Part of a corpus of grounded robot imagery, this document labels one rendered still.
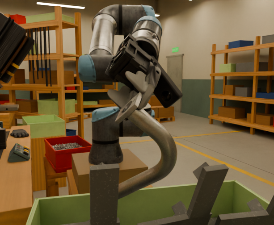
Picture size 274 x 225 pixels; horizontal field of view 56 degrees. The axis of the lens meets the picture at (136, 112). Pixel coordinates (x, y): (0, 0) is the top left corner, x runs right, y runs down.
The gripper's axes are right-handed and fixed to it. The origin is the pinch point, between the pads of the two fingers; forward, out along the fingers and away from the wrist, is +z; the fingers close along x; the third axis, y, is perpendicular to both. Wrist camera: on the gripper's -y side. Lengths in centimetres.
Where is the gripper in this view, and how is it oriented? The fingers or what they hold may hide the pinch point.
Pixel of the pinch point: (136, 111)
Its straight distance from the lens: 45.6
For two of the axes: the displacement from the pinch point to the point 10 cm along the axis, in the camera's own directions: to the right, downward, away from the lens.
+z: -1.4, 6.3, -7.6
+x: 6.3, -5.4, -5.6
